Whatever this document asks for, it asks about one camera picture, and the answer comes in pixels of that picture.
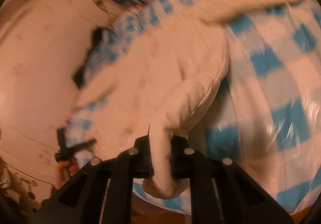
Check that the white quilted padded coat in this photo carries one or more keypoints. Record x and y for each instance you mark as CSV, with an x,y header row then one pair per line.
x,y
164,84

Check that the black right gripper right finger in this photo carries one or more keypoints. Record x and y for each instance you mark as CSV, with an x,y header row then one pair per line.
x,y
221,191

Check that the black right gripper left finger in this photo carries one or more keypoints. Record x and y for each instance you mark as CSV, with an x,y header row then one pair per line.
x,y
101,191

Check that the person's left hand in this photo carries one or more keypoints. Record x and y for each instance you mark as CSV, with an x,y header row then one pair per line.
x,y
64,171

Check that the black clothes at bed head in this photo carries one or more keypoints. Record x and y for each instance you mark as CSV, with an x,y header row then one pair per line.
x,y
96,37

